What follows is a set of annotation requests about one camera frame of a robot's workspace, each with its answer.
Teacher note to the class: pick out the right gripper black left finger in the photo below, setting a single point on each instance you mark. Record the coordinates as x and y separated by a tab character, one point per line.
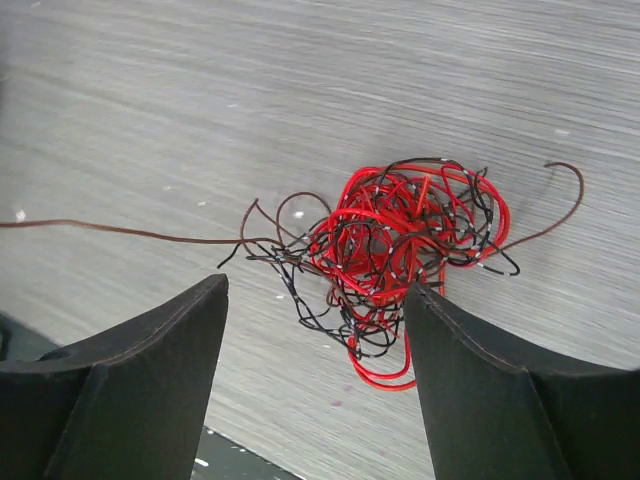
126	403

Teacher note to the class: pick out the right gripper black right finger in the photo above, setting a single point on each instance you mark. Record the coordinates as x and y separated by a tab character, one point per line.
496	406

